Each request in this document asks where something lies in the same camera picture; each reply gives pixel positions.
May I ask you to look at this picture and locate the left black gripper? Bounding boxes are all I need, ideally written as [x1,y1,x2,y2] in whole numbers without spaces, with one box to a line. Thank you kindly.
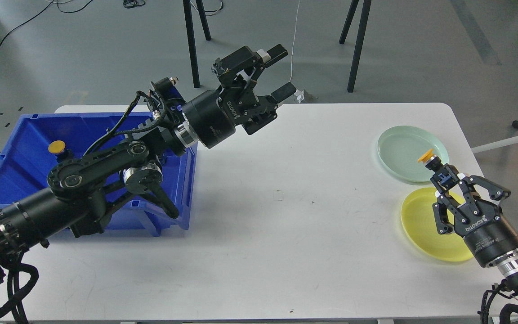
[181,44,297,149]

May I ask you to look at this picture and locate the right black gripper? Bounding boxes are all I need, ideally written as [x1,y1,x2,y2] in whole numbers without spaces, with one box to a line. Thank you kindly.
[432,174,518,267]

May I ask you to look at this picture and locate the yellow push button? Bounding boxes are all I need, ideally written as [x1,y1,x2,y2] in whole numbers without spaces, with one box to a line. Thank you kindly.
[417,149,460,193]
[48,140,75,163]

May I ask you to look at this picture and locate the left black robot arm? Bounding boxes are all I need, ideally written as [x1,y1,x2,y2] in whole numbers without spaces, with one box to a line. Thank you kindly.
[0,44,296,323]

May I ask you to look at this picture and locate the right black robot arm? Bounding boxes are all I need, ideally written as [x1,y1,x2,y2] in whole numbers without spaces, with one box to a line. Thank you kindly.
[430,165,518,324]

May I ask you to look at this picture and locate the yellow plate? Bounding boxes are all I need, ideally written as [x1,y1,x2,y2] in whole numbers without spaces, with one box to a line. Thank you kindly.
[400,187,473,262]

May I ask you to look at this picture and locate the pale green plate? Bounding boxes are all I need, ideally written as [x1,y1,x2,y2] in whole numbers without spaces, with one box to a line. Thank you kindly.
[377,126,449,183]

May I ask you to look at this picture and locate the black stand legs left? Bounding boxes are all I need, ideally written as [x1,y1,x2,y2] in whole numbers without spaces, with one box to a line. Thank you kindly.
[183,0,212,88]

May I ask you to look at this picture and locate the black stand legs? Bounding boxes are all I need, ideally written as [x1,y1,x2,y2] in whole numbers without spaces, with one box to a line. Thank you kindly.
[183,0,212,88]
[339,0,372,93]

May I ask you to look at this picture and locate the black stand legs right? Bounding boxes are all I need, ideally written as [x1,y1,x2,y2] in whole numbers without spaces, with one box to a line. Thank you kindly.
[339,0,372,93]

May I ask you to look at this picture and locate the blue plastic bin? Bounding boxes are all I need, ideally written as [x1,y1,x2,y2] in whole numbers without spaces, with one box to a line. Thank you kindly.
[0,112,197,236]

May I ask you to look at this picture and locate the white cable with plug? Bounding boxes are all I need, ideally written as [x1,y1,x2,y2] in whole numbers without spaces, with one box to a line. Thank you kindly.
[286,0,319,104]

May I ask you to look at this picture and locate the black floor cable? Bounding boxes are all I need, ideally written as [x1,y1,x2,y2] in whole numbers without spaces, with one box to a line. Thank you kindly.
[0,0,93,73]

